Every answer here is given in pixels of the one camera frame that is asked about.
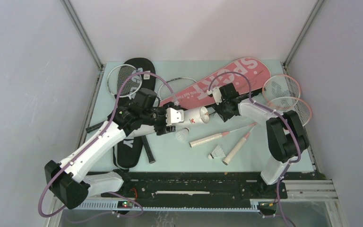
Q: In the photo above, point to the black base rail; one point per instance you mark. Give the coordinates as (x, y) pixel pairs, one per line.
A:
(196, 190)

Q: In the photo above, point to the right aluminium frame post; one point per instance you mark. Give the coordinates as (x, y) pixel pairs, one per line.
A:
(303, 32)

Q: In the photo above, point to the shuttlecock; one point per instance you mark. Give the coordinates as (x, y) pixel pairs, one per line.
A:
(217, 153)
(182, 135)

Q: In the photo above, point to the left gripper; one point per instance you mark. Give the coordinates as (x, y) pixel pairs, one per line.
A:
(161, 129)

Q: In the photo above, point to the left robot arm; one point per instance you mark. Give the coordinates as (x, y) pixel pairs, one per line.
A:
(68, 179)

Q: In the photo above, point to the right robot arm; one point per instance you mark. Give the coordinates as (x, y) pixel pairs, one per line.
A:
(274, 170)

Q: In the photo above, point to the aluminium frame post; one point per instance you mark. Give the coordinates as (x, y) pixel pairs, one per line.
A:
(71, 11)
(303, 32)

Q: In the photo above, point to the pink racket lower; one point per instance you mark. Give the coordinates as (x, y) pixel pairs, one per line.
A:
(294, 106)

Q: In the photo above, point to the pink racket upper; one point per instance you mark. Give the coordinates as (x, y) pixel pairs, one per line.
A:
(279, 86)

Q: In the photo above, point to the pink sport racket bag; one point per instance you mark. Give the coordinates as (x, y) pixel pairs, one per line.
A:
(191, 91)

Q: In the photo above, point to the white shuttlecock tube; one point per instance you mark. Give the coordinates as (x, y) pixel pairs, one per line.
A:
(199, 115)

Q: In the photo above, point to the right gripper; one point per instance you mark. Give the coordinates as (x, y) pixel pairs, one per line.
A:
(218, 109)

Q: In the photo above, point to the left aluminium frame post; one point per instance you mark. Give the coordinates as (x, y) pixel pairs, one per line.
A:
(71, 11)

